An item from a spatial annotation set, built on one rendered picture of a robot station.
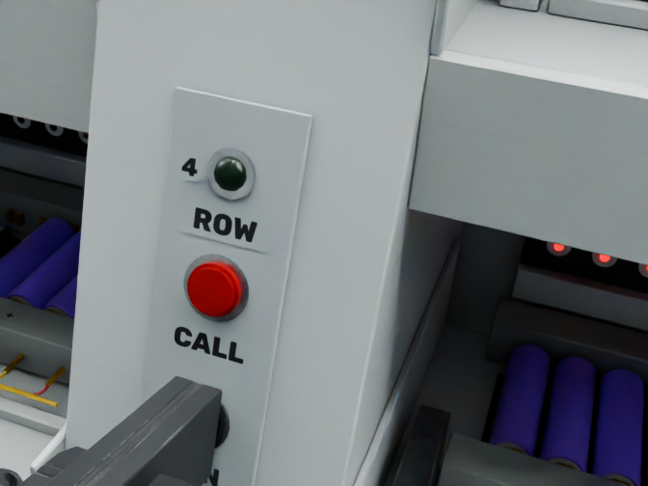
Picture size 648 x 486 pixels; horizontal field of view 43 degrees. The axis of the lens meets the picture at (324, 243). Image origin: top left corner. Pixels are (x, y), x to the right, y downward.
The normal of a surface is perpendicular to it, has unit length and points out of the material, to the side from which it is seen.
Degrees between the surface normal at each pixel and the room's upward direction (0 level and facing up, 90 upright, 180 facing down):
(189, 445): 90
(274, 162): 90
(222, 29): 90
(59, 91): 107
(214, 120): 90
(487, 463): 17
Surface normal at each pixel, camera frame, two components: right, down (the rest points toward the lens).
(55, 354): -0.33, 0.51
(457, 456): 0.07, -0.83
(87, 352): -0.30, 0.24
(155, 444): 0.16, -0.94
